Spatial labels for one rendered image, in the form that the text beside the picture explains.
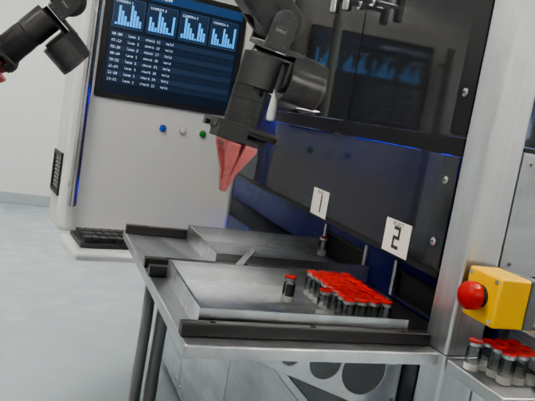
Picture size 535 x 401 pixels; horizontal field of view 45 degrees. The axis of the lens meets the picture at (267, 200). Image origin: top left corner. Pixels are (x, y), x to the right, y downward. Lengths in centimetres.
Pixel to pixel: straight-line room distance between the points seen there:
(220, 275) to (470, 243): 45
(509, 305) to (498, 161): 21
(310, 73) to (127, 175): 96
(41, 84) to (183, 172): 456
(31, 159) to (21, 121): 36
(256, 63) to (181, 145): 95
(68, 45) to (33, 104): 505
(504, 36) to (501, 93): 8
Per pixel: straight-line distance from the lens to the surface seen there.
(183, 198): 188
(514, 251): 106
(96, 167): 179
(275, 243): 158
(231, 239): 154
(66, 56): 131
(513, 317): 97
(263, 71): 92
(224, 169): 95
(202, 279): 119
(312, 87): 95
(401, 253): 115
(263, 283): 122
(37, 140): 637
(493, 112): 100
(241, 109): 92
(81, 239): 166
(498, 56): 102
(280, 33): 91
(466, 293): 94
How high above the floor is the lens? 120
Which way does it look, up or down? 8 degrees down
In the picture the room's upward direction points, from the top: 9 degrees clockwise
